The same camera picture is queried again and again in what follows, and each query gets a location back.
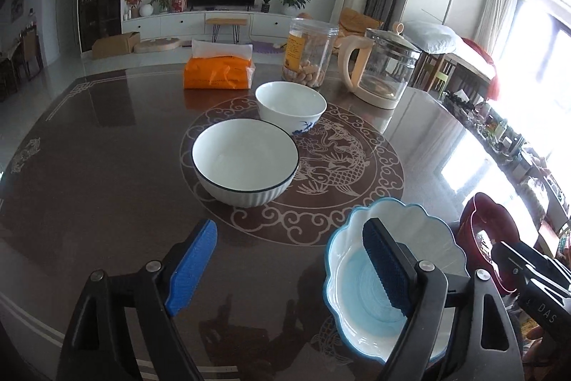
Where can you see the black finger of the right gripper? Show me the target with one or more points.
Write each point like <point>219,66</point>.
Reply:
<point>543,287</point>

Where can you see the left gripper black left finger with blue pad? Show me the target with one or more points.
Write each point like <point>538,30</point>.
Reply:
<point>98,345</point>

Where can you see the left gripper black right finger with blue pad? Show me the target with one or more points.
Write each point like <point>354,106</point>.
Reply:
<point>457,327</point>

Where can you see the red flower-shaped plate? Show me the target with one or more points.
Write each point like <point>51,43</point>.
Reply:
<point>484,223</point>

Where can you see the blue white scalloped bowl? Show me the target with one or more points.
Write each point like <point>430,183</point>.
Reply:
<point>364,316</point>

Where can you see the white bowl black rim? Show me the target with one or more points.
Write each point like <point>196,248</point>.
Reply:
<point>245,163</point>

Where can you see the white bowl blue pattern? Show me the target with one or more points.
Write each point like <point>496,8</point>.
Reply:
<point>293,107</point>

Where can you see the white pillow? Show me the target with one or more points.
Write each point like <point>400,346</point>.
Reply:
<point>431,38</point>

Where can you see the cardboard box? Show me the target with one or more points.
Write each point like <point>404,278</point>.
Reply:
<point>122,44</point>

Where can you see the orange tissue pack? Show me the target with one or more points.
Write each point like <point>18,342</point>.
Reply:
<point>219,67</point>

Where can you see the orange rocking lounge chair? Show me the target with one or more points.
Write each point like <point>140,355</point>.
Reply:
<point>350,23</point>

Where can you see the white tv cabinet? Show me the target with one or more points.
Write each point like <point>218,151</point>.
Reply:
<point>239,27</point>

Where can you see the clear plastic snack jar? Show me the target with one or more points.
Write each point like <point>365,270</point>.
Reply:
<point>309,47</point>

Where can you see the green potted plant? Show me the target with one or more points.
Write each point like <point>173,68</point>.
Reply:
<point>293,7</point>

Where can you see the wooden slatted bed frame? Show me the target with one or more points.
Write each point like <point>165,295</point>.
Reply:
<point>440,73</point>

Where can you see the glass kettle cream handle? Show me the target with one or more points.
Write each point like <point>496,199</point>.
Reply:
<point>376,68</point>

